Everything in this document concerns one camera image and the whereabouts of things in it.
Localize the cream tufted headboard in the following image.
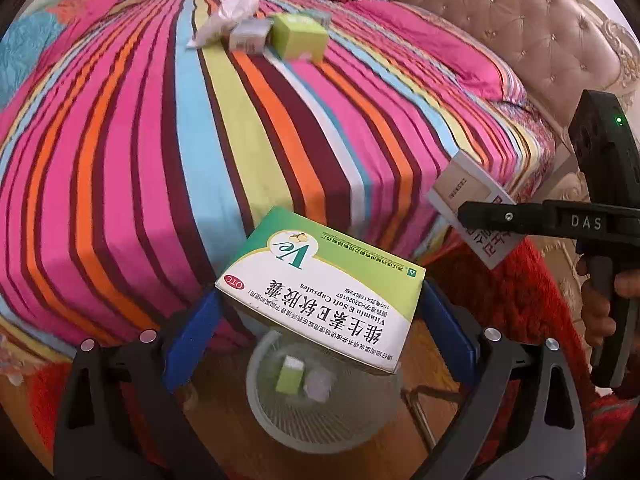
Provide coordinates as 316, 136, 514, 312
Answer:
340, 0, 640, 176

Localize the green cube box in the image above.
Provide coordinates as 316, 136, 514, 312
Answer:
271, 12, 329, 64

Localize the white mesh wastebasket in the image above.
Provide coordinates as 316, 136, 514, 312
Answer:
247, 330, 403, 456

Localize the large pink pillow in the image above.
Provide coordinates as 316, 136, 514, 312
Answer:
350, 0, 517, 102

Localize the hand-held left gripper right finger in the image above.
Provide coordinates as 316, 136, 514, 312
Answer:
420, 277, 586, 480

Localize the small green white box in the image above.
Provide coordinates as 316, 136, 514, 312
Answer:
277, 355, 306, 394

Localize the striped bed sheet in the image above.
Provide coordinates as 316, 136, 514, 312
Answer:
0, 0, 558, 361

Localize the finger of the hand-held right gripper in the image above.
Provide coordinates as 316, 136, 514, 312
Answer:
457, 199, 621, 238

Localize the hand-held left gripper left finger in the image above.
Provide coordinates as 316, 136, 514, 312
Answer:
52, 287, 226, 480

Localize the white pink medicine box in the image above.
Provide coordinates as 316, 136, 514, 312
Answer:
427, 151, 522, 269

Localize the blue pink quilt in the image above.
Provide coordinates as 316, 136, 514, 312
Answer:
0, 0, 167, 116

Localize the red rug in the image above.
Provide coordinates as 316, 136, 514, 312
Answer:
0, 237, 640, 480

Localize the clear plastic bag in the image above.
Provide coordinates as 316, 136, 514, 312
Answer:
186, 0, 262, 52

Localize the person's right hand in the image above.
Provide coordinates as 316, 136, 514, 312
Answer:
579, 259, 640, 356

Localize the green white medicine box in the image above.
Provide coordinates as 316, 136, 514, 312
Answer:
215, 206, 427, 375

